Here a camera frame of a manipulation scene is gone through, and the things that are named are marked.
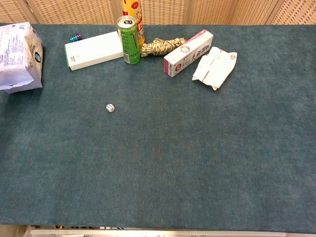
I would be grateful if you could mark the aluminium frame rail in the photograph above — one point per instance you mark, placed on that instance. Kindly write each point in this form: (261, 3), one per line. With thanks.
(172, 233)

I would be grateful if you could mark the green energy drink can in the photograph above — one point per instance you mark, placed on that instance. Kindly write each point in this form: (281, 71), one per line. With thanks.
(129, 42)

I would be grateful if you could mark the white box green edge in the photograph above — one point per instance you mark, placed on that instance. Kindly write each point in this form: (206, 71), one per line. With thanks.
(93, 50)

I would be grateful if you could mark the white pink toothpaste box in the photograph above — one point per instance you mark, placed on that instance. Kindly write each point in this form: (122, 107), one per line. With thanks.
(187, 53)

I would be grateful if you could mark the green felt table cloth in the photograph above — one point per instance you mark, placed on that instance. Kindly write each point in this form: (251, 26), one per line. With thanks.
(172, 148)

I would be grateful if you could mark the white blue printed bag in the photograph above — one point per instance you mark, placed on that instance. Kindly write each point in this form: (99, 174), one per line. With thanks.
(17, 56)

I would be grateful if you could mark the metallic rainbow spring toy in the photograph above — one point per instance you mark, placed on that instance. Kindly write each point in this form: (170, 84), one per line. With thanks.
(75, 38)

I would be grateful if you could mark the small white die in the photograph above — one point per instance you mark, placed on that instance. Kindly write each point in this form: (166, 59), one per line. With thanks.
(110, 108)

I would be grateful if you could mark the white red wipes pack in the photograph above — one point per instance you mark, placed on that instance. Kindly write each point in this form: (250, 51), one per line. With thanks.
(214, 67)

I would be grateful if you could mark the woven rattan folding screen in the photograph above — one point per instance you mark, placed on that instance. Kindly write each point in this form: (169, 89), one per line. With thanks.
(74, 11)

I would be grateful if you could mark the yellow red snack canister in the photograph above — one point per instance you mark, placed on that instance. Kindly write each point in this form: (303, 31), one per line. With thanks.
(137, 14)

